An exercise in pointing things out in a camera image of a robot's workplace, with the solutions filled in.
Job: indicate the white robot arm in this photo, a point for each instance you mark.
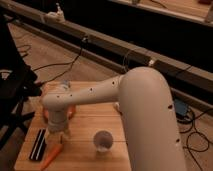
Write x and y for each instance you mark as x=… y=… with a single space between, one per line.
x=148 y=116

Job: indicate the orange bowl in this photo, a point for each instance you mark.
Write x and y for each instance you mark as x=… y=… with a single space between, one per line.
x=70 y=112

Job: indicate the white rectangular box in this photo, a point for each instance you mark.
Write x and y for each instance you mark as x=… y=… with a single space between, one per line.
x=117 y=107

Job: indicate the clear plastic cup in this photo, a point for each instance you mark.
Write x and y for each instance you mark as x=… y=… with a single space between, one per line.
x=103 y=141

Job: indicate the black striped block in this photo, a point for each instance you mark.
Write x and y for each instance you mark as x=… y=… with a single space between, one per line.
x=38 y=147

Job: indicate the blue electronic box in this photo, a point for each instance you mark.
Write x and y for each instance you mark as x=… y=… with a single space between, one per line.
x=181 y=108

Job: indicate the black office chair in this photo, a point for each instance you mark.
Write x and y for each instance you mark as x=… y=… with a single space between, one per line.
x=16 y=87

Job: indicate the long metal rail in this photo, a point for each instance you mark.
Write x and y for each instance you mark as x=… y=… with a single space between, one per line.
x=180 y=49

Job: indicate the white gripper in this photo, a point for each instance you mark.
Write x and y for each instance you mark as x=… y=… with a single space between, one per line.
x=57 y=137

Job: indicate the white object on rail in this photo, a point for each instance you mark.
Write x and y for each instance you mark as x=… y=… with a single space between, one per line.
x=58 y=15

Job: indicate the orange chili pepper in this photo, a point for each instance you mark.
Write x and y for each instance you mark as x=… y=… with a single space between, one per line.
x=53 y=153

